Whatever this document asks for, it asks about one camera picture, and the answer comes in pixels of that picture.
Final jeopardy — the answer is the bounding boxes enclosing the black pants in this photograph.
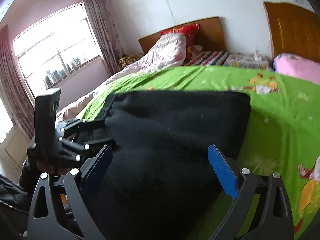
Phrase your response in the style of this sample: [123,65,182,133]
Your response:
[76,90,251,239]

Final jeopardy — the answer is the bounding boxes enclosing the left hand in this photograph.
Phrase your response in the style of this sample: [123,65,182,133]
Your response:
[22,159,69,176]

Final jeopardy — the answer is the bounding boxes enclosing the left pink curtain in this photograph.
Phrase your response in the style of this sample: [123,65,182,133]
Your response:
[1,25,34,139]

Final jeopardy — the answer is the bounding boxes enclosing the pink curtain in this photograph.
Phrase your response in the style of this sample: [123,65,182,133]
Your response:
[82,0,123,76]
[1,25,34,139]

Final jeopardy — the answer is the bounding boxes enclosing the green cartoon bed sheet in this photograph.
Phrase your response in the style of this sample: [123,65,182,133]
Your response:
[79,66,319,239]

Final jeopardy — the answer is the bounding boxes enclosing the window with bars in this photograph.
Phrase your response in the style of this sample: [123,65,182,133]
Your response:
[13,3,101,97]

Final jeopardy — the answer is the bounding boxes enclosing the brown plush toy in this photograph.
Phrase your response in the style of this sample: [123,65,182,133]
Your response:
[118,53,144,70]

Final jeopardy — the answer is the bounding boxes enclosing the pink floral quilt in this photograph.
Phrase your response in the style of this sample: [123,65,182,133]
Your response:
[56,33,187,124]

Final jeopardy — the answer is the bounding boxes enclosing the pink cartoon pillow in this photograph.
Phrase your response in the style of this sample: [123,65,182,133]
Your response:
[273,53,320,85]

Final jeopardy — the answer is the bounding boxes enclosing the striped bed sheet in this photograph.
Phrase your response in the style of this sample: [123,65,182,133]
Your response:
[185,50,228,66]

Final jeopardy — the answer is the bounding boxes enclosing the red pillow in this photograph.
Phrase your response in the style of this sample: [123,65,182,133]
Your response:
[161,23,200,60]

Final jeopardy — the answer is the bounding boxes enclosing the far wooden headboard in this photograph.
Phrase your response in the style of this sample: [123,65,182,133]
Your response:
[138,16,226,54]

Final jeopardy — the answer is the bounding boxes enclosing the wooden headboard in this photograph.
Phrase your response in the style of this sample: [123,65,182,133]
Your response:
[263,2,319,62]
[138,16,226,54]

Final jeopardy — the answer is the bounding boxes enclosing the near wooden headboard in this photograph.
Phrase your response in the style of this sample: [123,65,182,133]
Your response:
[263,2,319,62]

